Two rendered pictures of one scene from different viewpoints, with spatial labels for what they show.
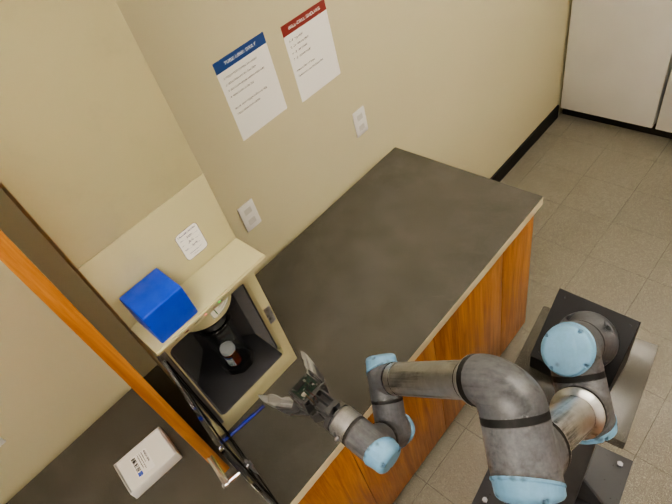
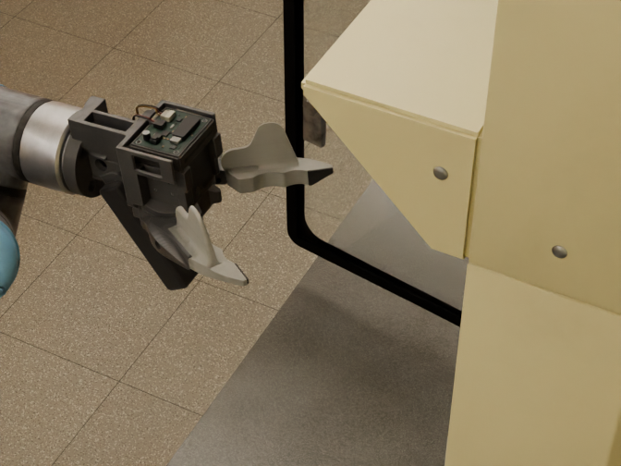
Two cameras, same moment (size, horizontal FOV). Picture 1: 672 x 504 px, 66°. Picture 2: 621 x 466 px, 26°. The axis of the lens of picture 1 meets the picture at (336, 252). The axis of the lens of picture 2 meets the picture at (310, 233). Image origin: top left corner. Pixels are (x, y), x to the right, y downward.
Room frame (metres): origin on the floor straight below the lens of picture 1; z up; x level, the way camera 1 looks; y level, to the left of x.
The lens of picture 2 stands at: (1.44, -0.13, 1.99)
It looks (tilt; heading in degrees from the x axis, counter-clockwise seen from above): 43 degrees down; 152
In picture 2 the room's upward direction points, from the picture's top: straight up
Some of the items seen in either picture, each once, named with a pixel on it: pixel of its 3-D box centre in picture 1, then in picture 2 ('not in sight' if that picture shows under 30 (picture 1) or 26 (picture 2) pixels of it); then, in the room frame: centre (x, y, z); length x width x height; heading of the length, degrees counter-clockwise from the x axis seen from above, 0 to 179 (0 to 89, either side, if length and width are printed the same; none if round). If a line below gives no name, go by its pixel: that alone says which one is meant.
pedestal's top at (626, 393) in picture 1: (579, 370); not in sight; (0.65, -0.56, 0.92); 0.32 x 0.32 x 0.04; 42
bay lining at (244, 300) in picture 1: (207, 331); not in sight; (0.98, 0.43, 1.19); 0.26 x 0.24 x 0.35; 125
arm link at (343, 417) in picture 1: (344, 424); (70, 146); (0.55, 0.10, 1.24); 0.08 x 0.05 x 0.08; 125
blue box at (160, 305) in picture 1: (159, 305); not in sight; (0.78, 0.39, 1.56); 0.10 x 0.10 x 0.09; 35
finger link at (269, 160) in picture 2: (274, 398); (274, 152); (0.66, 0.24, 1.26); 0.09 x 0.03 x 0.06; 71
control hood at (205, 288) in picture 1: (208, 303); (483, 36); (0.83, 0.32, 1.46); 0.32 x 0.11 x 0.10; 125
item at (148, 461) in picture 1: (148, 461); not in sight; (0.77, 0.71, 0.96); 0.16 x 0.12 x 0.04; 120
